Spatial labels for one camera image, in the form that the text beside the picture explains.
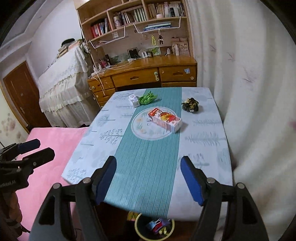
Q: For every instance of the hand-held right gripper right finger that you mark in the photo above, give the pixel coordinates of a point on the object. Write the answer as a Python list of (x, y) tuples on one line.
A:
[(192, 180)]

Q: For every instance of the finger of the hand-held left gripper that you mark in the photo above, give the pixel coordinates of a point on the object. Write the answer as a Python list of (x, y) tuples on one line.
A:
[(29, 144), (41, 156)]

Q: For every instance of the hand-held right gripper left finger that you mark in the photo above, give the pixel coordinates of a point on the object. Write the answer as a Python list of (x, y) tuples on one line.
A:
[(106, 176)]

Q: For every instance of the round cream-rimmed trash bin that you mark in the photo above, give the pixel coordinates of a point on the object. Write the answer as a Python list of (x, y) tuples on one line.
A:
[(138, 229)]

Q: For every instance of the red and white carton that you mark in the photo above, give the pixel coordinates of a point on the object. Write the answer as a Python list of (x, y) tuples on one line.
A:
[(166, 120)]

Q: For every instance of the person's left forearm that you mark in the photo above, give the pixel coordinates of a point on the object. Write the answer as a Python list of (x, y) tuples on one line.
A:
[(10, 208)]

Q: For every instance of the pink bed blanket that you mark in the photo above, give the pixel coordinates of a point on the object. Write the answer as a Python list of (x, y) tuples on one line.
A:
[(64, 143)]

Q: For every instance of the blue tree-print tablecloth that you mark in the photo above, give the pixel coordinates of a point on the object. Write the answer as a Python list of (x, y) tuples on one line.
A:
[(148, 162)]

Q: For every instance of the yellow embroidered slipper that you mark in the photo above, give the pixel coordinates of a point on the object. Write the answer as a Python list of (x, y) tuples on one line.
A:
[(132, 216)]

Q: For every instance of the brown wooden door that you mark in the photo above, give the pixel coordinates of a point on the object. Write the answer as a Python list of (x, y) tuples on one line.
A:
[(20, 97)]

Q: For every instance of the purple plastic bag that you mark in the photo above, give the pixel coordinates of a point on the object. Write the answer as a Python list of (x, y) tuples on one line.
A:
[(166, 223)]

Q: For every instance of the blue and red wrapper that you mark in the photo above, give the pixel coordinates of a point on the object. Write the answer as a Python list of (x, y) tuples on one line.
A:
[(152, 226)]

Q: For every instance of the white lace covered piano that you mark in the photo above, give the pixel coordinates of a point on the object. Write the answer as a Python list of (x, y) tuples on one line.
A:
[(62, 92)]

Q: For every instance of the dark crumpled wrapper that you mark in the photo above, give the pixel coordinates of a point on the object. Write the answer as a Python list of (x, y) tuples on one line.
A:
[(190, 104)]

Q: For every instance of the small white box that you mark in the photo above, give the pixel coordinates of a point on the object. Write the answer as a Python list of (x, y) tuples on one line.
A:
[(133, 100)]

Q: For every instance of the green leafy vegetable toy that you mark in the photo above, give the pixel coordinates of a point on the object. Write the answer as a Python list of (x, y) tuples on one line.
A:
[(146, 99)]

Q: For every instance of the white fringed curtain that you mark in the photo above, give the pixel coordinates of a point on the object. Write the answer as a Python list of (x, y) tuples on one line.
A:
[(254, 115)]

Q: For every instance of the pile of books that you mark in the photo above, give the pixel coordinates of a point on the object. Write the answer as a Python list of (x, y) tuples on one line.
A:
[(69, 47)]

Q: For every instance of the black hat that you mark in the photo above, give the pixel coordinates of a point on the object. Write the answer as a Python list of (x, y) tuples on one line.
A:
[(68, 41)]

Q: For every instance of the red pen holder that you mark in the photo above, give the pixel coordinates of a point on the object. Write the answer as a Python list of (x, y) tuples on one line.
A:
[(104, 63)]

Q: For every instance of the wooden desk with drawers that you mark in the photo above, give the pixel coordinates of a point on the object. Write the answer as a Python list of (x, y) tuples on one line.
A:
[(138, 67)]

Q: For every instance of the white desk gadget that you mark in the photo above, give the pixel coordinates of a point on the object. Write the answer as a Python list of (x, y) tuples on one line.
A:
[(143, 54)]

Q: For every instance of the white bottle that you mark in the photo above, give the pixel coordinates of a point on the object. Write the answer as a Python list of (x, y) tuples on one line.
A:
[(177, 49)]

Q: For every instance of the beige printed paper bag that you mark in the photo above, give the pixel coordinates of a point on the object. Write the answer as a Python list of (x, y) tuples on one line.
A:
[(183, 47)]

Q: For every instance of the green picture card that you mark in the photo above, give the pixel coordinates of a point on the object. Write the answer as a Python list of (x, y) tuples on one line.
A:
[(155, 51)]

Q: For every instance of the row of red books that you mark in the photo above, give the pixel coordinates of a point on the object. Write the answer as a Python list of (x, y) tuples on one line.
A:
[(100, 29)]

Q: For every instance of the wooden bookshelf hutch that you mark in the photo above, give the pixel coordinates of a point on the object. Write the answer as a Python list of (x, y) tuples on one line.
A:
[(138, 38)]

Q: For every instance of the dark doll pendant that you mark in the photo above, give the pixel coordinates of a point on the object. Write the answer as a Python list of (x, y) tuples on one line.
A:
[(161, 39)]

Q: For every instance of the pink floral tin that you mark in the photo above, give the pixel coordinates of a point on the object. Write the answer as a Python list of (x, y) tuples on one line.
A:
[(116, 22)]

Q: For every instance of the stack of flat books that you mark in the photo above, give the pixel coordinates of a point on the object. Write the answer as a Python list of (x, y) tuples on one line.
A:
[(157, 26)]

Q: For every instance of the row of grey green books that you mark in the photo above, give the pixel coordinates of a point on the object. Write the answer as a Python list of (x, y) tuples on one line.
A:
[(134, 16)]

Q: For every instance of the row of assorted books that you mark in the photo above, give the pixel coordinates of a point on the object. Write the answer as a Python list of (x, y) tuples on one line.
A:
[(166, 9)]

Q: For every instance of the floral wall sticker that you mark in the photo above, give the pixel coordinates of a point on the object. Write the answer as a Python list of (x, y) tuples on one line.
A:
[(7, 125)]

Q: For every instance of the black photo frame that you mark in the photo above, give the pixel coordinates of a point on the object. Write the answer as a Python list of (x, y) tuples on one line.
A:
[(132, 53)]

